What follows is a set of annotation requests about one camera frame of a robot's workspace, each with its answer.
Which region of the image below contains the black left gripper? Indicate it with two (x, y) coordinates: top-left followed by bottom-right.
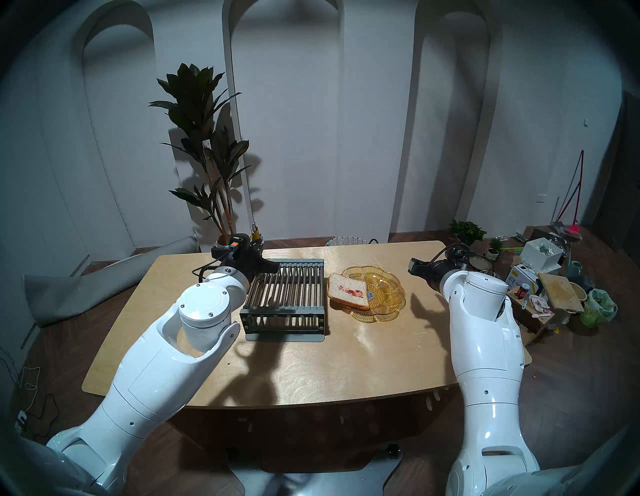
(220, 243), (281, 282)

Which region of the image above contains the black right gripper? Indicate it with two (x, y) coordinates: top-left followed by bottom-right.
(408, 257), (458, 293)

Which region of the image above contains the amber glass plate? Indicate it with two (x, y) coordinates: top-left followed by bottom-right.
(341, 265), (406, 324)

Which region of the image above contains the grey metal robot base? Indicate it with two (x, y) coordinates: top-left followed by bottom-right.
(227, 442), (403, 496)

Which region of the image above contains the slice of white bread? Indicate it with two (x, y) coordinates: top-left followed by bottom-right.
(327, 272), (371, 311)

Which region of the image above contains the grey dish rack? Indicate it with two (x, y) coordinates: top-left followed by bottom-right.
(239, 258), (327, 343)

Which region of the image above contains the small bushy potted plant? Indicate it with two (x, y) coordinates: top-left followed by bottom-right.
(448, 219), (487, 246)

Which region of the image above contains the white carton with yellow print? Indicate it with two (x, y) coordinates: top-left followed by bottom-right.
(504, 263), (543, 296)

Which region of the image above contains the low brown cardboard box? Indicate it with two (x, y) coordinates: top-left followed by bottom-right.
(505, 287), (556, 346)

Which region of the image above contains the white open box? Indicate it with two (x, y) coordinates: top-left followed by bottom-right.
(520, 237), (565, 275)

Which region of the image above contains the wooden cutting board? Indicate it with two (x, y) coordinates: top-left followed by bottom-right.
(538, 273), (585, 314)

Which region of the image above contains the tall potted leafy plant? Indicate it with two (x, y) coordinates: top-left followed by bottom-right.
(148, 63), (251, 246)

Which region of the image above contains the dark grey door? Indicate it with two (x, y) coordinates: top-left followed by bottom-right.
(592, 90), (640, 251)

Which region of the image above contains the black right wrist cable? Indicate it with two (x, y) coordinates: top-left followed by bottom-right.
(432, 242), (473, 261)

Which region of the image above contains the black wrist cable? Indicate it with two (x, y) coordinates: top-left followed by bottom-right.
(432, 242), (473, 261)
(192, 257), (226, 285)

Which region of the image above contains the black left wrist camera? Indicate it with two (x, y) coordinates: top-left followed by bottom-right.
(211, 233), (251, 257)

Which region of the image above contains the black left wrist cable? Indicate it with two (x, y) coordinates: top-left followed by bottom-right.
(192, 257), (226, 285)

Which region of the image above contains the thin floor cable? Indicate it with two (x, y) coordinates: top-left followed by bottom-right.
(0, 345), (61, 441)

